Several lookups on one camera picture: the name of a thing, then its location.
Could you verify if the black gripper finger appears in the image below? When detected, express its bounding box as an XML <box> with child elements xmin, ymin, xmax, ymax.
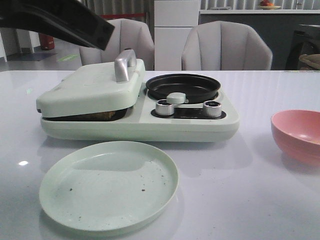
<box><xmin>0</xmin><ymin>0</ymin><xmax>115</xmax><ymax>50</ymax></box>

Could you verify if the green breakfast maker lid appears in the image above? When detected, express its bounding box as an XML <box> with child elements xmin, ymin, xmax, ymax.
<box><xmin>36</xmin><ymin>49</ymin><xmax>146</xmax><ymax>119</ymax></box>

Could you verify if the bread slice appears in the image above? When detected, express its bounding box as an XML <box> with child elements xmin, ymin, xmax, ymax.
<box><xmin>78</xmin><ymin>111</ymin><xmax>116</xmax><ymax>121</ymax></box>

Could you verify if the pink plastic bowl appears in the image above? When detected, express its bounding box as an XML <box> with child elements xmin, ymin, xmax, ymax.
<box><xmin>270</xmin><ymin>109</ymin><xmax>320</xmax><ymax>167</ymax></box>

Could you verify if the green breakfast maker base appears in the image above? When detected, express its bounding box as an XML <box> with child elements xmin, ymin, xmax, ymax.
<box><xmin>40</xmin><ymin>83</ymin><xmax>240</xmax><ymax>142</ymax></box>

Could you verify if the red fire extinguisher box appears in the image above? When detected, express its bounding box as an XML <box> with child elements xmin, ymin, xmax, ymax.
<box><xmin>38</xmin><ymin>33</ymin><xmax>55</xmax><ymax>50</ymax></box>

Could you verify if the left grey upholstered chair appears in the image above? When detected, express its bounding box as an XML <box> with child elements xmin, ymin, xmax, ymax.
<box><xmin>79</xmin><ymin>18</ymin><xmax>155</xmax><ymax>71</ymax></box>

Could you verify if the grey upholstered chair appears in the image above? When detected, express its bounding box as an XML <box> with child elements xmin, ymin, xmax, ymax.
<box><xmin>181</xmin><ymin>21</ymin><xmax>273</xmax><ymax>71</ymax></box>
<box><xmin>79</xmin><ymin>18</ymin><xmax>155</xmax><ymax>71</ymax></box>

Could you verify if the white refrigerator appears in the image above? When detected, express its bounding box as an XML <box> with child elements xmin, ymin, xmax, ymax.
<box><xmin>154</xmin><ymin>0</ymin><xmax>200</xmax><ymax>71</ymax></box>

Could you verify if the left silver control knob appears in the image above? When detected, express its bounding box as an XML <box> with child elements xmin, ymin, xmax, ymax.
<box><xmin>155</xmin><ymin>99</ymin><xmax>175</xmax><ymax>117</ymax></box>

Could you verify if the silver control knob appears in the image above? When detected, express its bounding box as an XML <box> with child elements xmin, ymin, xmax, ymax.
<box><xmin>202</xmin><ymin>100</ymin><xmax>222</xmax><ymax>118</ymax></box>
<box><xmin>155</xmin><ymin>99</ymin><xmax>175</xmax><ymax>117</ymax></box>

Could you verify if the black round frying pan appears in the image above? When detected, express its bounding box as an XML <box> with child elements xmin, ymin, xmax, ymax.
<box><xmin>146</xmin><ymin>73</ymin><xmax>221</xmax><ymax>104</ymax></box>

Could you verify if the right grey upholstered chair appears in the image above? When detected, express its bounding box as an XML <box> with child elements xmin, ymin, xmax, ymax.
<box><xmin>181</xmin><ymin>21</ymin><xmax>273</xmax><ymax>71</ymax></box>

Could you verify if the right silver control knob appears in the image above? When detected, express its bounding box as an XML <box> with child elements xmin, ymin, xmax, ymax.
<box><xmin>202</xmin><ymin>100</ymin><xmax>222</xmax><ymax>118</ymax></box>

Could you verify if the light green round plate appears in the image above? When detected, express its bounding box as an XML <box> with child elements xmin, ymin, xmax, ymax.
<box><xmin>39</xmin><ymin>141</ymin><xmax>179</xmax><ymax>236</ymax></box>

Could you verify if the fruit plate on counter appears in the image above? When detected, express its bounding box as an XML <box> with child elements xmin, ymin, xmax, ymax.
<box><xmin>258</xmin><ymin>0</ymin><xmax>281</xmax><ymax>10</ymax></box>

